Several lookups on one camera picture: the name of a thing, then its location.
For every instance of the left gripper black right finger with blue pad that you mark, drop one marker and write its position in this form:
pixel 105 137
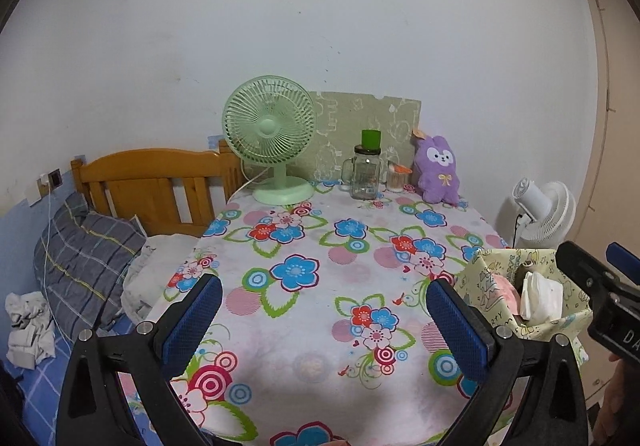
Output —
pixel 552 410

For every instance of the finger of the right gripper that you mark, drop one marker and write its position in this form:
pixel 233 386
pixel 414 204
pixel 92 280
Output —
pixel 624 261
pixel 591 275

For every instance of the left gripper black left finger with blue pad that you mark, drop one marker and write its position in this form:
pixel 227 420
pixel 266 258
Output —
pixel 93 409

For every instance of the pink mask package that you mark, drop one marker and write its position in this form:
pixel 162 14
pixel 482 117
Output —
pixel 504 299

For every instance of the person hand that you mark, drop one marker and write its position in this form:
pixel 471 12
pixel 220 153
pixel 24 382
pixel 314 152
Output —
pixel 622 390

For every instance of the white small fan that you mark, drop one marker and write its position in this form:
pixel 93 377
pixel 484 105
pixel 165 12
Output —
pixel 536 216

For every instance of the white blanket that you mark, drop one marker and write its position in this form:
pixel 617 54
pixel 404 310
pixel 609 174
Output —
pixel 150 272

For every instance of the blue checked bedsheet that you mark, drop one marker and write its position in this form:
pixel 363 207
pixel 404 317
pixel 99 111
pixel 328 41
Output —
pixel 41 388

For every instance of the grey plaid pillow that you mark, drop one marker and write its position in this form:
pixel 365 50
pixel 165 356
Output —
pixel 80 263

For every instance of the crumpled white grey cloth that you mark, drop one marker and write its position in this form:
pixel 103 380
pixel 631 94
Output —
pixel 31 339

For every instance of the wooden bed headboard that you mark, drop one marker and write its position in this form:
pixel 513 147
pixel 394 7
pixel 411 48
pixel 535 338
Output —
pixel 167 189

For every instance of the floral tablecloth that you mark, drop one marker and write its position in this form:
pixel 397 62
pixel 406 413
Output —
pixel 323 333

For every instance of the purple plush toy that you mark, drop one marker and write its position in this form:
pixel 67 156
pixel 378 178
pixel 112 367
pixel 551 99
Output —
pixel 435 164

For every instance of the cotton swab container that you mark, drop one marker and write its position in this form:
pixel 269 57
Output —
pixel 397 177

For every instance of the glass mason jar mug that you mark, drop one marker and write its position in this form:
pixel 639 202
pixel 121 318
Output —
pixel 361 173

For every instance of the green cylinder cap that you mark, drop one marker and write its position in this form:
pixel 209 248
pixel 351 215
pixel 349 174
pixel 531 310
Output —
pixel 371 139

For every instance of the green desk fan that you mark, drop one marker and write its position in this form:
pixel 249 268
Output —
pixel 268 121

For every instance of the green patterned board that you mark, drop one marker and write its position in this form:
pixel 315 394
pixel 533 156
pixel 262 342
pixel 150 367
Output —
pixel 340 119

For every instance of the wall socket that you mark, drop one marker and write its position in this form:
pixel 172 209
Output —
pixel 55 179

